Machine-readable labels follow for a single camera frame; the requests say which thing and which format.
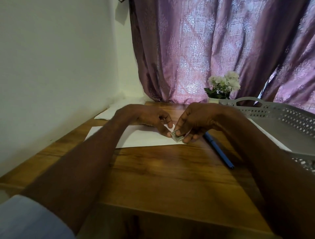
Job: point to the person's left forearm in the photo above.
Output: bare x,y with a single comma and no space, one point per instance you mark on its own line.
81,170

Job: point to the light blue shirt sleeve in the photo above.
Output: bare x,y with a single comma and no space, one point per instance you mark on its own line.
29,219

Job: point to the purple patterned curtain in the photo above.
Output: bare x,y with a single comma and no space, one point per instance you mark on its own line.
221,44

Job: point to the white envelope with long edge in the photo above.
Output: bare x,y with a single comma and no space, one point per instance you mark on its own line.
273,137

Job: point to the person's right forearm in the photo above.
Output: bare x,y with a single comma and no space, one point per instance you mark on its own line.
270,172

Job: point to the person's left thumb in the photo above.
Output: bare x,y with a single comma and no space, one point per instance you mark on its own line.
166,120

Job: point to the person's right hand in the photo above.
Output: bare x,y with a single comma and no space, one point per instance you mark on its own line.
201,118

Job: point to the person's right thumb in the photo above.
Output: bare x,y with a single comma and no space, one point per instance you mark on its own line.
180,124

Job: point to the small white paper piece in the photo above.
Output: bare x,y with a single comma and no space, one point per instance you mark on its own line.
169,126

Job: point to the white paper sheet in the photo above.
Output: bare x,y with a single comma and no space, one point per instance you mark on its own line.
108,113

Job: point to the small green postage stamp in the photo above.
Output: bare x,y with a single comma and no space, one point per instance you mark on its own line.
177,137

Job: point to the blue pen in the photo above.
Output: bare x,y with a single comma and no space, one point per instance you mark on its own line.
219,152

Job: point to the person's left hand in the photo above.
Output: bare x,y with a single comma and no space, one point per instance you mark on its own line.
142,114

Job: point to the grey perforated plastic tray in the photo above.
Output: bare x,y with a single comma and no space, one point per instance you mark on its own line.
290,128

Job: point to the white artificial flower plant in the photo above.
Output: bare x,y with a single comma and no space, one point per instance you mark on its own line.
222,85

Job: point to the small white flower pot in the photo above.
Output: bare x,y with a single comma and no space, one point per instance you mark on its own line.
213,100

